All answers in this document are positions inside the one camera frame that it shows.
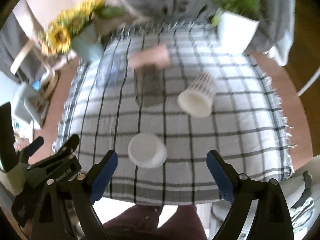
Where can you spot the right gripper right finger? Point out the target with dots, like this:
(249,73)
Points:
(272,218)

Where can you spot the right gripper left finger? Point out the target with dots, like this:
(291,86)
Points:
(51,220)

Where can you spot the white cup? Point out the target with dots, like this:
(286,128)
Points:
(146,150)

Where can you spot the smoky grey square cup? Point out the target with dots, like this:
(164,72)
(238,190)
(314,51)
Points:
(149,88)

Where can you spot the pink cup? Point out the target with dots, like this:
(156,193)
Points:
(158,55)

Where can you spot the checkered paper cup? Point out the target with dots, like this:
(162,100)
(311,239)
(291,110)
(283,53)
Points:
(198,98)

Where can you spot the white desk fan device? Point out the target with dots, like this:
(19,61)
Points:
(28,106)

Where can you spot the clear blue plastic jar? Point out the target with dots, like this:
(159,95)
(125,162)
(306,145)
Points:
(109,71)

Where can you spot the checkered grey tablecloth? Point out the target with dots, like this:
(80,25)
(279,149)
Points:
(246,127)

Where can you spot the light blue ribbed vase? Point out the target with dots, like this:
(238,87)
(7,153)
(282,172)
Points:
(87,44)

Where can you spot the sunflower bouquet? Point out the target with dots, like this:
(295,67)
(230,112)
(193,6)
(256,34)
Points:
(69,23)

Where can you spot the white chair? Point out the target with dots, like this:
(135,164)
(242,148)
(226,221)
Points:
(310,82)

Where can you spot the pink curtain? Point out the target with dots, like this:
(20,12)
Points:
(35,15)

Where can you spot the grey curtain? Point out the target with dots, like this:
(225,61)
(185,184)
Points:
(274,36)

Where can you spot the white plant pot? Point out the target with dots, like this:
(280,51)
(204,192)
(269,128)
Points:
(235,32)

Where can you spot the green potted plant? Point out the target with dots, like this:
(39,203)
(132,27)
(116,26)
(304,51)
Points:
(247,8)

